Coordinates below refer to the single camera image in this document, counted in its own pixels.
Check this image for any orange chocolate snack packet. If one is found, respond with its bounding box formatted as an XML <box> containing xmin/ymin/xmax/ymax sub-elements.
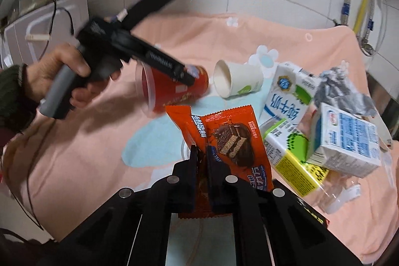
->
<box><xmin>165</xmin><ymin>104</ymin><xmax>273</xmax><ymax>220</ymax></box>

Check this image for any green yellow drink carton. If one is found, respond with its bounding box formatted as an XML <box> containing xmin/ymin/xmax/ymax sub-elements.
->
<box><xmin>263</xmin><ymin>118</ymin><xmax>331</xmax><ymax>198</ymax></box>

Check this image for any tall blue white milk carton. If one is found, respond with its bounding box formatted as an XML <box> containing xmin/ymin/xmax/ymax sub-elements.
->
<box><xmin>260</xmin><ymin>62</ymin><xmax>321</xmax><ymax>129</ymax></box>

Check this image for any metal valve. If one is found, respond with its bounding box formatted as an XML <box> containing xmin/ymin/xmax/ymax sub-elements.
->
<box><xmin>360</xmin><ymin>35</ymin><xmax>377</xmax><ymax>58</ymax></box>

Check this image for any clear plastic bottle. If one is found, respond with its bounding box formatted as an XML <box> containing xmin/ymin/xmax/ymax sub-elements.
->
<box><xmin>316</xmin><ymin>171</ymin><xmax>364</xmax><ymax>215</ymax></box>

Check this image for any crumpled grey foil wrapper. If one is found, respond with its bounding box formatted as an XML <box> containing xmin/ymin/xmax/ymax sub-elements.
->
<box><xmin>313</xmin><ymin>65</ymin><xmax>378</xmax><ymax>117</ymax></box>

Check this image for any red and gold labelled can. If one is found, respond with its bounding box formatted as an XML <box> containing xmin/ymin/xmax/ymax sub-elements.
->
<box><xmin>135</xmin><ymin>62</ymin><xmax>210</xmax><ymax>117</ymax></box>

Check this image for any person's left forearm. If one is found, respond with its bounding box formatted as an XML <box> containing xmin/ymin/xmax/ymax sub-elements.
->
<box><xmin>0</xmin><ymin>64</ymin><xmax>42</xmax><ymax>137</ymax></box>

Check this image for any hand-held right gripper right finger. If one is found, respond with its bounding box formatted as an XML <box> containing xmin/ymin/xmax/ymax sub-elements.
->
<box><xmin>206</xmin><ymin>145</ymin><xmax>364</xmax><ymax>266</ymax></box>

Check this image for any white appliance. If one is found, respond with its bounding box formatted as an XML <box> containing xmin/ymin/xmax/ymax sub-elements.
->
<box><xmin>0</xmin><ymin>0</ymin><xmax>91</xmax><ymax>69</ymax></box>

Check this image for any thin black cable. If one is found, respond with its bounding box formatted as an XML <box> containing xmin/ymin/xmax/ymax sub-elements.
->
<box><xmin>26</xmin><ymin>0</ymin><xmax>74</xmax><ymax>40</ymax></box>

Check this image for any white paper cup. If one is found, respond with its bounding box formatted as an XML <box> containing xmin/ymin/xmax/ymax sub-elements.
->
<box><xmin>213</xmin><ymin>59</ymin><xmax>265</xmax><ymax>99</ymax></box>

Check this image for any pink floral blanket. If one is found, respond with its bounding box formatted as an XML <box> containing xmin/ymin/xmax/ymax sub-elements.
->
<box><xmin>0</xmin><ymin>12</ymin><xmax>396</xmax><ymax>266</ymax></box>

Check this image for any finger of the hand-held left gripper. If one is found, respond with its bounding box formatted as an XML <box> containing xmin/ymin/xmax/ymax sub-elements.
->
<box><xmin>170</xmin><ymin>62</ymin><xmax>200</xmax><ymax>87</ymax></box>

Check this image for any small white blue carton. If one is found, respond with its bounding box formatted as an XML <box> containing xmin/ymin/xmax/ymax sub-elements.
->
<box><xmin>307</xmin><ymin>102</ymin><xmax>382</xmax><ymax>178</ymax></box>

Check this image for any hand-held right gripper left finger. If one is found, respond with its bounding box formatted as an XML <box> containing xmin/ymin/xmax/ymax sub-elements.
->
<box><xmin>37</xmin><ymin>145</ymin><xmax>200</xmax><ymax>266</ymax></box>

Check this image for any person's left hand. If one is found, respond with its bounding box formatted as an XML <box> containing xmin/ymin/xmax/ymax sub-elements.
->
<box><xmin>24</xmin><ymin>43</ymin><xmax>123</xmax><ymax>111</ymax></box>

